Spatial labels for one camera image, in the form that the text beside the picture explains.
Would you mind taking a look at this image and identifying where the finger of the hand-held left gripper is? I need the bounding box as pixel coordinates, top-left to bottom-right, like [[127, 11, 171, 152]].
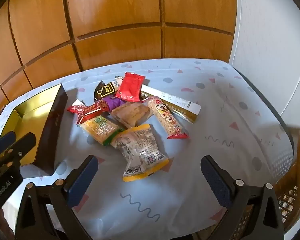
[[0, 131, 16, 158], [0, 132, 37, 173]]

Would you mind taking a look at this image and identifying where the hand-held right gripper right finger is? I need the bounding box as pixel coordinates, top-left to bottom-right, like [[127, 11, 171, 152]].
[[200, 155, 286, 240]]

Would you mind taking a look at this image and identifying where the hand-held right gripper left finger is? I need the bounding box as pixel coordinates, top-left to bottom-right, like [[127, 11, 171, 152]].
[[15, 155, 99, 240]]

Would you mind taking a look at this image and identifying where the black box with gold lining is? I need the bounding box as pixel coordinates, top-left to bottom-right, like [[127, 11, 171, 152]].
[[0, 84, 68, 176]]

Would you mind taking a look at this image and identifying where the green yellow cracker packet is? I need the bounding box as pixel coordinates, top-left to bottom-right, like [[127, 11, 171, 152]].
[[80, 115, 125, 146]]

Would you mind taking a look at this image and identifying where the yellow clear snack packet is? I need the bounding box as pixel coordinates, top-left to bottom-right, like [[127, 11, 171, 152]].
[[110, 124, 170, 182]]

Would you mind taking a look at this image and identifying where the long red snack bar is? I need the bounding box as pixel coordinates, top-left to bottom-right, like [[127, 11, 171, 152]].
[[67, 99, 110, 125]]

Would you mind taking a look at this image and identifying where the long gold white packet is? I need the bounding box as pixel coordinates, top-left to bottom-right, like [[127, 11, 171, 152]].
[[140, 84, 202, 124]]

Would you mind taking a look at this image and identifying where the long rice cracker packet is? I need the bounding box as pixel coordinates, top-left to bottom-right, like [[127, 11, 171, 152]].
[[147, 96, 190, 140]]

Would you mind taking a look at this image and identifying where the clear pastry packet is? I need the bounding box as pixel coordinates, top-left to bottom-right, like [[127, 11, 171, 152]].
[[110, 102, 154, 128]]

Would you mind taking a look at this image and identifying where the purple snack packet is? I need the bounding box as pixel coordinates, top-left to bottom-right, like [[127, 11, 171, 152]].
[[106, 96, 126, 112]]

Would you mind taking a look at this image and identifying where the dark brown snack packet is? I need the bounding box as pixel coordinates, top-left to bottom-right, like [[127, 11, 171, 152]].
[[93, 76, 124, 99]]

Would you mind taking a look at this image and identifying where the square red snack packet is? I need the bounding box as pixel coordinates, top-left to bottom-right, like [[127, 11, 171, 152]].
[[115, 72, 146, 103]]

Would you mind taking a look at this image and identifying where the patterned white tablecloth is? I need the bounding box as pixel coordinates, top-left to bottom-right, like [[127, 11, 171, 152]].
[[0, 59, 294, 240]]

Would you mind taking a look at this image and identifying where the wicker chair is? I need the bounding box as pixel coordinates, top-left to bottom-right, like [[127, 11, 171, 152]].
[[192, 121, 300, 240]]

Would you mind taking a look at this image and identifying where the dark rimmed table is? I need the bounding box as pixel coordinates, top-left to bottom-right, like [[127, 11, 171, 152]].
[[231, 66, 295, 155]]

